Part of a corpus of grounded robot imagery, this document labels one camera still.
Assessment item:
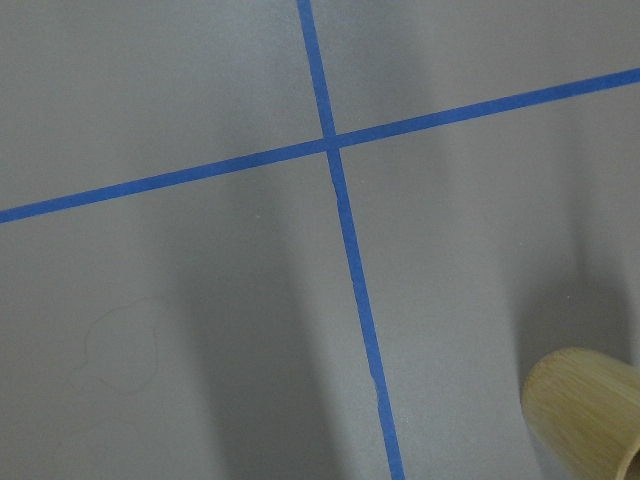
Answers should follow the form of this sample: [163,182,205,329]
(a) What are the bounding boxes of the bamboo wooden cup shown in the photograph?
[521,348,639,480]

